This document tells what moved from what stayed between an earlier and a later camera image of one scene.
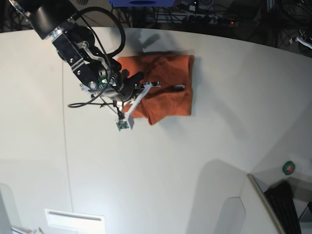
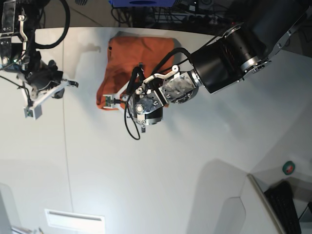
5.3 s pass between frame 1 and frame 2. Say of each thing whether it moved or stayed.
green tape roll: stayed
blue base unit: stayed
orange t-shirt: moved
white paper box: stayed
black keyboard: stayed
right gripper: moved
